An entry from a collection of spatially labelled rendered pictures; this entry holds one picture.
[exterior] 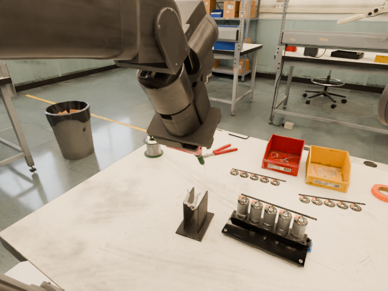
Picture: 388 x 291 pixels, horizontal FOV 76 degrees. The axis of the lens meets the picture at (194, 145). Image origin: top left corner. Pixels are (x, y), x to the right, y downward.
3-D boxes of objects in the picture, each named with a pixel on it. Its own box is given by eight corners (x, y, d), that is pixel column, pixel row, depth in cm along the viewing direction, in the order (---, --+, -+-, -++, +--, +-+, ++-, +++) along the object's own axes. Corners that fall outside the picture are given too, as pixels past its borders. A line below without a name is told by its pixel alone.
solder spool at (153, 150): (150, 146, 84) (148, 133, 82) (166, 150, 82) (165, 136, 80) (140, 156, 79) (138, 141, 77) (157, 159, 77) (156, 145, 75)
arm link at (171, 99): (170, 76, 36) (153, 35, 30) (205, 83, 34) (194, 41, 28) (146, 114, 34) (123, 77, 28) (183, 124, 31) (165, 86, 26)
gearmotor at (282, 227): (286, 240, 49) (290, 221, 47) (273, 235, 50) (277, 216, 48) (288, 231, 51) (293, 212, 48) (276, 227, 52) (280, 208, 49)
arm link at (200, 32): (177, 43, 38) (142, -45, 28) (229, 47, 34) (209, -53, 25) (139, 101, 34) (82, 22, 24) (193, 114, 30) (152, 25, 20)
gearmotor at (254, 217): (257, 229, 51) (261, 210, 49) (246, 224, 52) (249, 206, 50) (261, 221, 53) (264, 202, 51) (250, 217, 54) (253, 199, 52)
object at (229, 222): (308, 241, 50) (309, 237, 50) (302, 270, 45) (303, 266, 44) (233, 213, 57) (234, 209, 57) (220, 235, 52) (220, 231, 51)
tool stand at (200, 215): (181, 237, 56) (165, 227, 47) (195, 194, 60) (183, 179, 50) (205, 245, 54) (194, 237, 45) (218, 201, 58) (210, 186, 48)
